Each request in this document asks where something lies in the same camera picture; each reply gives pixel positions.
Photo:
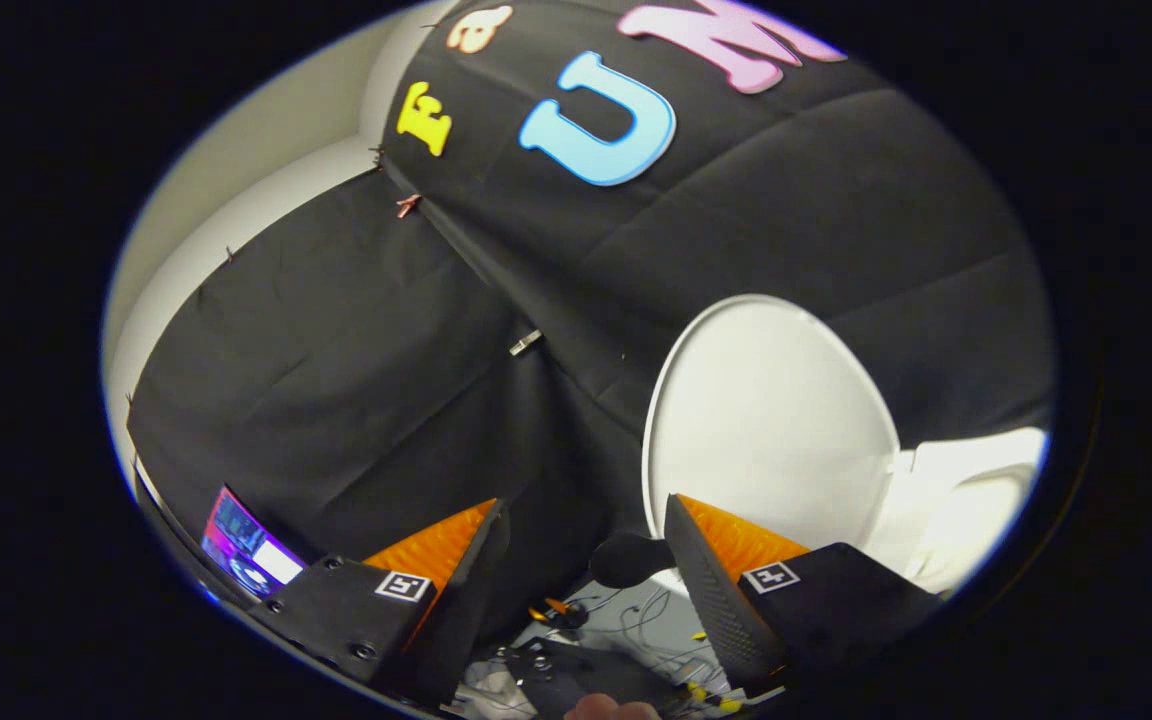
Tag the small red clip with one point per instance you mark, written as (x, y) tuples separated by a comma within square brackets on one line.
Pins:
[(406, 205)]

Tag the small silver metal clip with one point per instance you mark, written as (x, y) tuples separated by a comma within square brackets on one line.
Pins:
[(526, 342)]

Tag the lit display screen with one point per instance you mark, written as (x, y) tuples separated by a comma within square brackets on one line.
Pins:
[(246, 550)]

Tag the black backdrop cloth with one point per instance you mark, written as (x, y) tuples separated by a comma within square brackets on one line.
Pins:
[(356, 380)]

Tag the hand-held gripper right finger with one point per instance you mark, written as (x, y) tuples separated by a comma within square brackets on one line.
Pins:
[(716, 600)]

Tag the black device with screws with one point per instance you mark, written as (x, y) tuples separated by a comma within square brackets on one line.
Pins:
[(561, 675)]

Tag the yellow black striped tape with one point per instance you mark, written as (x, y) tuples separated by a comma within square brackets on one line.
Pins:
[(708, 695)]

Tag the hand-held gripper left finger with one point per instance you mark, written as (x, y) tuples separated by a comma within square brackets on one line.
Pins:
[(461, 600)]

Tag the white toilet lid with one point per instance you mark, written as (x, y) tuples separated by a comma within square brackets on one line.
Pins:
[(766, 420)]

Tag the black round lid pull tab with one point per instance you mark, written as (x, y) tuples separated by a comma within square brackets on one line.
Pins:
[(626, 560)]

